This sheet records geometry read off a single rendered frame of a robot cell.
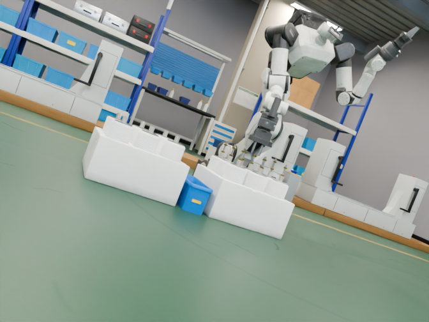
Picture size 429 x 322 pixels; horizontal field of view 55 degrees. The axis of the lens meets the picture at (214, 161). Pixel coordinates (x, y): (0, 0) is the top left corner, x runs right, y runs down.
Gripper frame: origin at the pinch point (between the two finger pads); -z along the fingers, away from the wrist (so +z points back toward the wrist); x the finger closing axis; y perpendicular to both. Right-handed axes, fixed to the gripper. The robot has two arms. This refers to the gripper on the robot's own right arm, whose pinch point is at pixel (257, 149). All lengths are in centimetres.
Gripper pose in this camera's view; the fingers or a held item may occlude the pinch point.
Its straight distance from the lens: 205.2
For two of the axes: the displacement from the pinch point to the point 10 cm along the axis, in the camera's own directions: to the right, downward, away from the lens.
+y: -1.4, -0.1, -9.9
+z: 3.6, -9.3, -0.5
